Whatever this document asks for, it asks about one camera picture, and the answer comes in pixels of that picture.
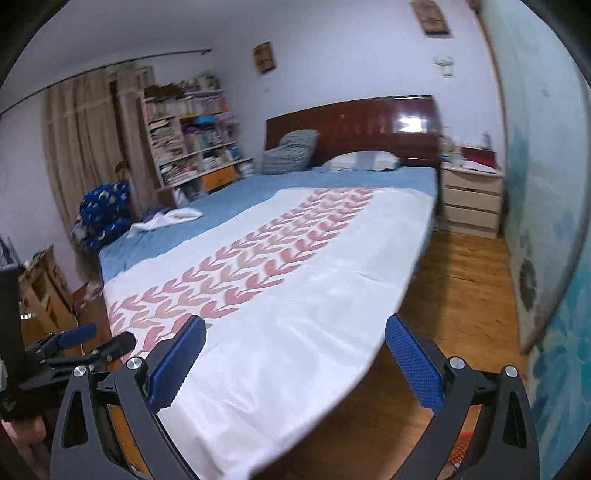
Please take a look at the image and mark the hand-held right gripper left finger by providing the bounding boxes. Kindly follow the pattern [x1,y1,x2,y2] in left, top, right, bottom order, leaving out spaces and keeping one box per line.
[50,315,208,480]

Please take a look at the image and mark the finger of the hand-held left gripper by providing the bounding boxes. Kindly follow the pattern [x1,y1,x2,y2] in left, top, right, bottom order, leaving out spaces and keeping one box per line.
[34,323,99,358]
[81,331,138,370]

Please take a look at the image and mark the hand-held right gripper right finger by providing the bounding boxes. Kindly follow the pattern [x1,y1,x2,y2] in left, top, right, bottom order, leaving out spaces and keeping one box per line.
[385,314,541,480]

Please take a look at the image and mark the red plastic basket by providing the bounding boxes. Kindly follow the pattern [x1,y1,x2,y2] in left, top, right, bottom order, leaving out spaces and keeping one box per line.
[450,431,476,469]

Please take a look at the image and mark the person's left hand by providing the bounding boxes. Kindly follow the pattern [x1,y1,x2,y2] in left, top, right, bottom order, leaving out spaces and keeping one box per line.
[7,413,47,450]

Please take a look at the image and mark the blue moon print blanket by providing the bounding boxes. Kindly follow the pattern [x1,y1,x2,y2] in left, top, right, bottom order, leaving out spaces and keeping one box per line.
[74,181,132,252]

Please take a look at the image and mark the bed with white cover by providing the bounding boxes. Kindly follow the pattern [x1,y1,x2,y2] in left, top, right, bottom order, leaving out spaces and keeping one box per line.
[102,186,437,480]

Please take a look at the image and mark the white garment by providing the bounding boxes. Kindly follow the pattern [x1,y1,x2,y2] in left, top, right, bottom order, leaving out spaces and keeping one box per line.
[127,208,204,238]

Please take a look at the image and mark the cream nightstand with drawers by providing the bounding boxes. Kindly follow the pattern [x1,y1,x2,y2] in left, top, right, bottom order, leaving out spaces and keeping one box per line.
[438,164,504,239]

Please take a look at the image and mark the blue bed sheet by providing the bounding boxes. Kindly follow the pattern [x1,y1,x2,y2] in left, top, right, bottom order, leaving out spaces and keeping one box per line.
[99,165,438,282]

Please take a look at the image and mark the beige curtain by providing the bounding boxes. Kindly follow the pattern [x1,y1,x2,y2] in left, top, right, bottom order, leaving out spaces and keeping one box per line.
[42,62,155,222]

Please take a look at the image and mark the white bookshelf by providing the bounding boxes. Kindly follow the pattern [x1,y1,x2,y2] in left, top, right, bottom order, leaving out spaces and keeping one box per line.
[141,71,254,195]

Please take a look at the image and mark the rows of books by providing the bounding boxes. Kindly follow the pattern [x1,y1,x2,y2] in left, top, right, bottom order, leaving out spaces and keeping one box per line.
[145,76,252,185]

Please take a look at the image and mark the white and blue pillow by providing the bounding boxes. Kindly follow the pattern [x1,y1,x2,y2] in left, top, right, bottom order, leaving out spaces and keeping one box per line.
[322,150,400,172]

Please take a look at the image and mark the red box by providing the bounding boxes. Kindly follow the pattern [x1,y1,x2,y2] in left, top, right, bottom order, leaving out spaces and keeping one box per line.
[462,145,497,169]

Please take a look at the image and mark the floral sliding wardrobe door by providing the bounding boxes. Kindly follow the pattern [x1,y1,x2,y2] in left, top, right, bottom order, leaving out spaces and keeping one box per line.
[480,0,591,480]

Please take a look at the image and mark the grey plaid pillow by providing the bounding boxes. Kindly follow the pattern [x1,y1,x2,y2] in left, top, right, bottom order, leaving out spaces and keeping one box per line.
[261,129,320,175]

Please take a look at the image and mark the dark wooden headboard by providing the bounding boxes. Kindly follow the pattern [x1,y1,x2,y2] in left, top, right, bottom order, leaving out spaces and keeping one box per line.
[265,95,444,168]

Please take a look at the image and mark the black curtain rod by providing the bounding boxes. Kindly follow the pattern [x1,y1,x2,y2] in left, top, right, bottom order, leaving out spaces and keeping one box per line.
[0,47,213,116]

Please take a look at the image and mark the small wooden wall picture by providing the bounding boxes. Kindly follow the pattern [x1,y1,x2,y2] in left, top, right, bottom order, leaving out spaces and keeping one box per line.
[252,41,276,75]

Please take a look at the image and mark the framed wall picture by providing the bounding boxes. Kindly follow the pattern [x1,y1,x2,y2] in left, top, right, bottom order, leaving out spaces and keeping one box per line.
[410,0,451,38]

